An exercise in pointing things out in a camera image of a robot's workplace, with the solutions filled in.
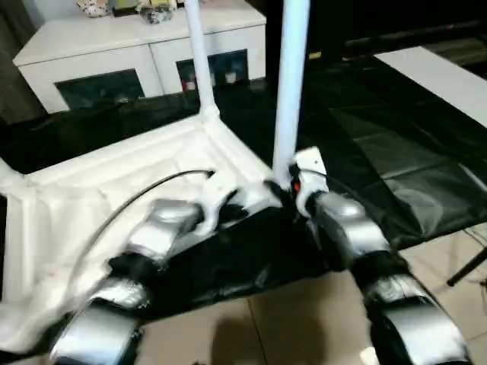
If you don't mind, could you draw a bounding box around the white plastic table leg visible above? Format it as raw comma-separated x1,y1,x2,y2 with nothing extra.
0,157,24,183
185,0,221,122
272,0,312,186

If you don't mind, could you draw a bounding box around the white plastic table top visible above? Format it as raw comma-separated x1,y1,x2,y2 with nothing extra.
0,113,291,354

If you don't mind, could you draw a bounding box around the black work mat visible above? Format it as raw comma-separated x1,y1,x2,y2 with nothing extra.
0,52,487,316

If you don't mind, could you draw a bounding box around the white side table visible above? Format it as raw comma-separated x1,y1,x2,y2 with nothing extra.
374,45,487,129

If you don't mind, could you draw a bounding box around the dark low bench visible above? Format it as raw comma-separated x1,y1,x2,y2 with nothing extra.
344,21,487,68

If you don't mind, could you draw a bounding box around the white sideboard cabinet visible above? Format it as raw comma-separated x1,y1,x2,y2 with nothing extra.
12,0,267,115

